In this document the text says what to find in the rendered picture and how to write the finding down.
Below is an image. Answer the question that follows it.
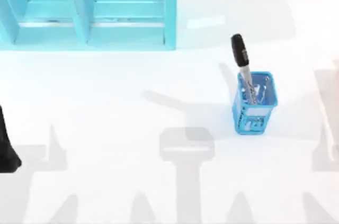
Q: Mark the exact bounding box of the blue mesh pen holder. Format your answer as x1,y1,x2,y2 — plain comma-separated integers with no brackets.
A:
232,71,279,136

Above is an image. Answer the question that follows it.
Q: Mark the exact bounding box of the black and white marker pen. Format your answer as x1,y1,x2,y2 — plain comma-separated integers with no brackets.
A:
230,33,257,103

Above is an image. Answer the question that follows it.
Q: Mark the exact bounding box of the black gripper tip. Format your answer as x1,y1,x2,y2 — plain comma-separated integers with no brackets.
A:
0,105,22,174

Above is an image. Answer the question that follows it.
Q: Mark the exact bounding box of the light blue rack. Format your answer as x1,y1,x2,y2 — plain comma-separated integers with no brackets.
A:
0,0,177,51

